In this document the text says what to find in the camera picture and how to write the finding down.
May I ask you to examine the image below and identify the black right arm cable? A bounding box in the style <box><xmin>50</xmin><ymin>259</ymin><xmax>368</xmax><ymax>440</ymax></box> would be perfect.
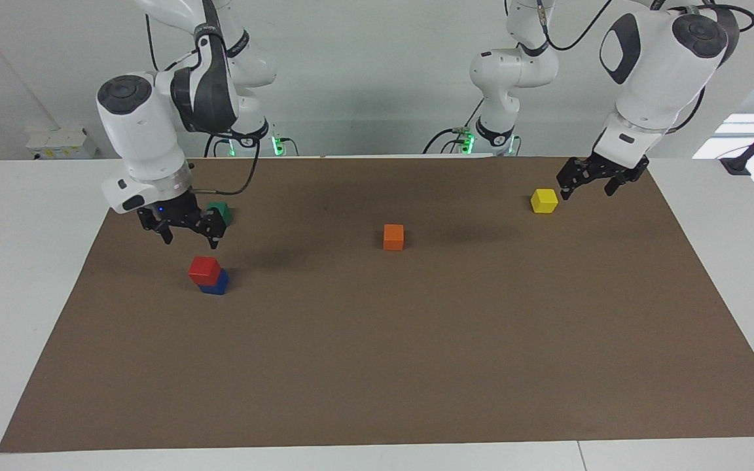
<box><xmin>145</xmin><ymin>13</ymin><xmax>261</xmax><ymax>197</ymax></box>

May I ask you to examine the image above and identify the red wooden block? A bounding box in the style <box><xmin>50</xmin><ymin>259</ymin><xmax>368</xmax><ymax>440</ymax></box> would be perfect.
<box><xmin>188</xmin><ymin>256</ymin><xmax>222</xmax><ymax>287</ymax></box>

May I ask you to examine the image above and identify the blue wooden block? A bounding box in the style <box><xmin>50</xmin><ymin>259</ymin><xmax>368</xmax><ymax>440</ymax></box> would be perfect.
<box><xmin>199</xmin><ymin>268</ymin><xmax>230</xmax><ymax>296</ymax></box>

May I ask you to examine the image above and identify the brown table mat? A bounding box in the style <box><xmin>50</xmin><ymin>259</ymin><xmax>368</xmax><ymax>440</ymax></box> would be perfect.
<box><xmin>0</xmin><ymin>156</ymin><xmax>754</xmax><ymax>453</ymax></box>

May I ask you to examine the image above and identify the yellow wooden block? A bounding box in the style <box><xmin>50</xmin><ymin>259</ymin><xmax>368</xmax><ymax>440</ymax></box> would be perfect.
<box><xmin>531</xmin><ymin>188</ymin><xmax>559</xmax><ymax>215</ymax></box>

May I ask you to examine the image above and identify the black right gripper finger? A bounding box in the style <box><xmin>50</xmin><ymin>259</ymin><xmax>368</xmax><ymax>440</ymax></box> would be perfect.
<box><xmin>197</xmin><ymin>211</ymin><xmax>228</xmax><ymax>250</ymax></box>
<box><xmin>138</xmin><ymin>213</ymin><xmax>175</xmax><ymax>245</ymax></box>

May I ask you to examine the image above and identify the white wall box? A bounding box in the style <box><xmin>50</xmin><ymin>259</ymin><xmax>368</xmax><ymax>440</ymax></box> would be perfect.
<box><xmin>26</xmin><ymin>128</ymin><xmax>98</xmax><ymax>160</ymax></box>

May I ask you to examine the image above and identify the black left base cable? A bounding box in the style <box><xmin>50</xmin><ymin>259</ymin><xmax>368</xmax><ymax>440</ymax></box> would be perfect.
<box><xmin>423</xmin><ymin>98</ymin><xmax>484</xmax><ymax>156</ymax></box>

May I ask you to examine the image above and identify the black right base cable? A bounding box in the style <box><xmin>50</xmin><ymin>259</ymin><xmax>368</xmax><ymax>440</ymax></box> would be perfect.
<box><xmin>204</xmin><ymin>131</ymin><xmax>237</xmax><ymax>158</ymax></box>

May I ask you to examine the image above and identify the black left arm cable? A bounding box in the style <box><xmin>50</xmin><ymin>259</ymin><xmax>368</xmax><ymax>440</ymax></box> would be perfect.
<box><xmin>534</xmin><ymin>0</ymin><xmax>754</xmax><ymax>131</ymax></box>

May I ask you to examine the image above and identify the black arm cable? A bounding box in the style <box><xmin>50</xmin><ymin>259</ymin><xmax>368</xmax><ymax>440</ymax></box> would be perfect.
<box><xmin>534</xmin><ymin>0</ymin><xmax>754</xmax><ymax>131</ymax></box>
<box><xmin>145</xmin><ymin>13</ymin><xmax>261</xmax><ymax>197</ymax></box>

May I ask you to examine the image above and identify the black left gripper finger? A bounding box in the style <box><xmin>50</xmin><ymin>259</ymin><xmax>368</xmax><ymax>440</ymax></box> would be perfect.
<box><xmin>557</xmin><ymin>157</ymin><xmax>592</xmax><ymax>200</ymax></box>
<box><xmin>605</xmin><ymin>167</ymin><xmax>649</xmax><ymax>196</ymax></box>

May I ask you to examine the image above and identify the black base cable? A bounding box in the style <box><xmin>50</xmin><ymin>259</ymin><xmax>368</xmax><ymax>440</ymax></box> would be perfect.
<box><xmin>204</xmin><ymin>131</ymin><xmax>237</xmax><ymax>158</ymax></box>
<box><xmin>423</xmin><ymin>98</ymin><xmax>484</xmax><ymax>156</ymax></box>

